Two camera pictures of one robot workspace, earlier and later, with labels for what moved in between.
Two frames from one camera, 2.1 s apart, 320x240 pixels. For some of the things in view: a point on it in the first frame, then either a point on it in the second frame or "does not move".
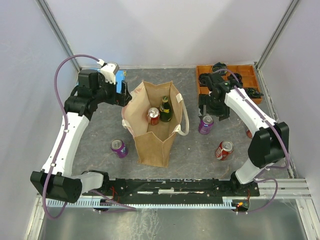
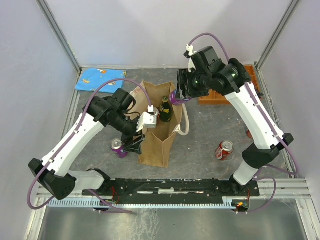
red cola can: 224,148 does not move
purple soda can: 119,148 does not move
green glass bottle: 166,112 does not move
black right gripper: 223,113 → 184,77
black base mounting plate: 114,189 does not move
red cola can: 249,134 does not move
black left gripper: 120,99 → 131,145
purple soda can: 205,124 → 174,101
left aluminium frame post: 48,14 does not move
